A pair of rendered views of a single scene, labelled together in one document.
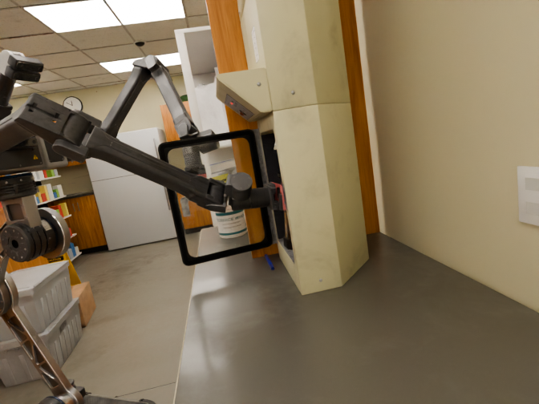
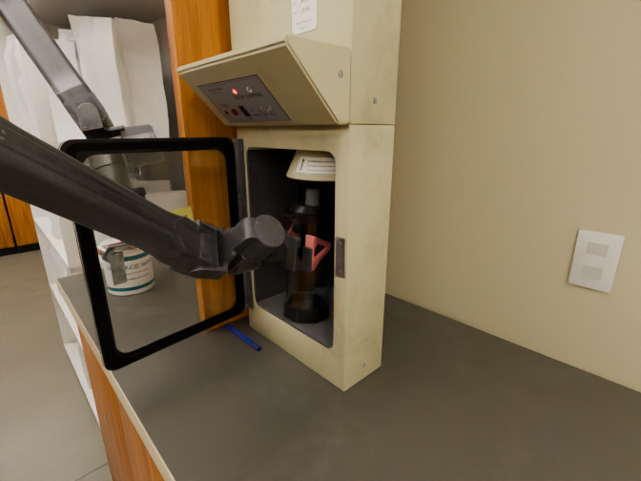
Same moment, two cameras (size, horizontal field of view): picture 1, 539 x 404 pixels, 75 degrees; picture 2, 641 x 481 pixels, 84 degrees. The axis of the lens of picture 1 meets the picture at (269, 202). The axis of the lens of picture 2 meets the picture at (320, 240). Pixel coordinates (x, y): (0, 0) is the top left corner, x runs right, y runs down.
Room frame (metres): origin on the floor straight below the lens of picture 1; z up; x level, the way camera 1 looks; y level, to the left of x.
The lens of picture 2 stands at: (0.43, 0.31, 1.40)
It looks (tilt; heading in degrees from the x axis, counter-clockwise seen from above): 17 degrees down; 324
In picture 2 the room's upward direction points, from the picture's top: straight up
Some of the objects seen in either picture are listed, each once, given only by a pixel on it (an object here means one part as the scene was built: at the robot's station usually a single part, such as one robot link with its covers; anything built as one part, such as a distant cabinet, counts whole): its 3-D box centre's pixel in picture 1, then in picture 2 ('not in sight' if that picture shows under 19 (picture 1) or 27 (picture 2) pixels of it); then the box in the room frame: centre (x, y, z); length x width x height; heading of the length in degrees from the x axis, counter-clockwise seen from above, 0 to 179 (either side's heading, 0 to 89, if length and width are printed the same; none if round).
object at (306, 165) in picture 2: not in sight; (330, 161); (1.00, -0.12, 1.34); 0.18 x 0.18 x 0.05
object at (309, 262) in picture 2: (288, 195); (308, 248); (0.97, -0.06, 1.18); 0.09 x 0.07 x 0.07; 101
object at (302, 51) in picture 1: (310, 139); (332, 169); (1.02, -0.15, 1.33); 0.32 x 0.25 x 0.77; 7
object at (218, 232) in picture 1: (218, 197); (173, 246); (1.12, 0.16, 1.19); 0.30 x 0.01 x 0.40; 103
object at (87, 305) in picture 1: (70, 307); not in sight; (3.04, 1.96, 0.14); 0.41 x 0.32 x 0.28; 13
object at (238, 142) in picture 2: (265, 187); (242, 230); (1.15, 0.00, 1.19); 0.03 x 0.02 x 0.39; 7
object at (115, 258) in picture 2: (185, 207); (116, 267); (1.08, 0.26, 1.18); 0.02 x 0.02 x 0.06; 13
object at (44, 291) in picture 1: (29, 298); not in sight; (2.44, 1.85, 0.49); 0.60 x 0.42 x 0.33; 7
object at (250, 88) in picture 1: (240, 102); (254, 93); (1.00, 0.03, 1.46); 0.32 x 0.12 x 0.10; 7
